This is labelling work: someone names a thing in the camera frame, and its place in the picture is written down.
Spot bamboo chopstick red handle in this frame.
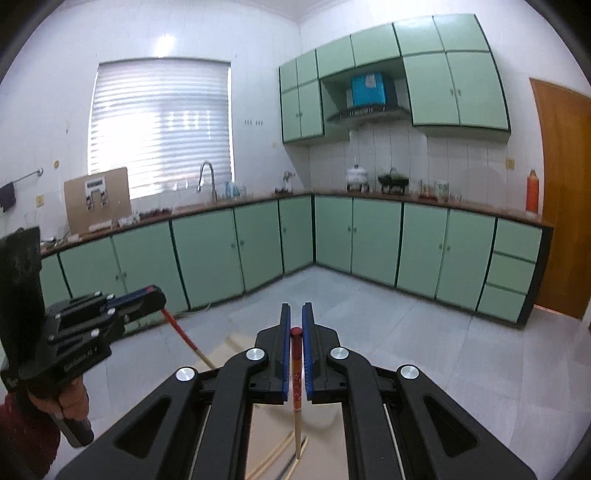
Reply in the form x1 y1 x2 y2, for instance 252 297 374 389
160 308 216 370

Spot bamboo chopstick plain tip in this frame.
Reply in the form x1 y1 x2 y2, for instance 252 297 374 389
245 431 294 480

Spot bamboo chopstick red pattern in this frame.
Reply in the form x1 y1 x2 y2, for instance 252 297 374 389
290 327 303 457

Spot bamboo chopstick red end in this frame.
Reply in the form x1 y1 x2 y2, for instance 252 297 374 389
280 437 308 480

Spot red sleeved left forearm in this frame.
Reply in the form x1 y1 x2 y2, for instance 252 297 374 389
1 392 61 479

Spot chrome kitchen faucet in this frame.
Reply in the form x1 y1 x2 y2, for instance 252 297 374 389
197 160 219 203

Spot green lower kitchen cabinets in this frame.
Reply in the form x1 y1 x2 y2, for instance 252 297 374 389
41 193 553 327

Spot person left hand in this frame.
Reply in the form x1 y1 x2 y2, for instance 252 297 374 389
27 377 89 421

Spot cardboard box with scale picture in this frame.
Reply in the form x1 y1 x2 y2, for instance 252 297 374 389
63 167 132 235

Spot white window blinds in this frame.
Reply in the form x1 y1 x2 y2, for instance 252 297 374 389
86 57 235 199

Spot jars on counter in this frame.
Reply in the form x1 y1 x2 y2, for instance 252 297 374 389
419 180 462 203

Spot black wok on stove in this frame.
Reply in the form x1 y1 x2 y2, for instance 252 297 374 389
378 168 410 195

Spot orange thermos bottle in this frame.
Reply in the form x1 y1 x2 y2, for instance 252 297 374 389
526 169 540 214

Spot black range hood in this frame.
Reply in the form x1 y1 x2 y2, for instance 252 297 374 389
328 104 411 130

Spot blue box above hood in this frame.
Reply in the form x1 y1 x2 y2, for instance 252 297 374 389
351 72 387 107

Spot wooden door near counter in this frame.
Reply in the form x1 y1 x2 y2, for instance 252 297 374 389
530 79 590 320

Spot green upper wall cabinets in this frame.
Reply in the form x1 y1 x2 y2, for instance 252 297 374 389
279 13 511 145

